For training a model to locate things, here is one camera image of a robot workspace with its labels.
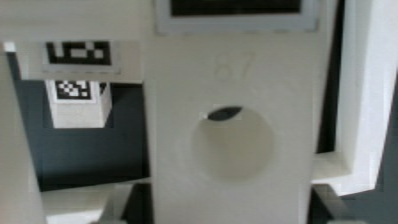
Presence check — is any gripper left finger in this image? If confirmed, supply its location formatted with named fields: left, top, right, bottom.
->
left=92, top=182, right=154, bottom=224

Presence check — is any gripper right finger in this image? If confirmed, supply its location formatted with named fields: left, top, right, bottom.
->
left=307, top=184, right=367, bottom=224

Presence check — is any white chair seat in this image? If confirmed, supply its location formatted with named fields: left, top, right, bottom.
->
left=312, top=0, right=398, bottom=196

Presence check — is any white chair leg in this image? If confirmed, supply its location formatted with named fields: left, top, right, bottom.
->
left=44, top=80, right=112, bottom=129
left=14, top=39, right=145, bottom=84

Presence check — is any white chair back frame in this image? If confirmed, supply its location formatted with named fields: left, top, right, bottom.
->
left=0, top=0, right=337, bottom=224

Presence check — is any white U-shaped obstacle fence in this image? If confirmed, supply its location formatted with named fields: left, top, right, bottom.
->
left=40, top=178, right=151, bottom=224

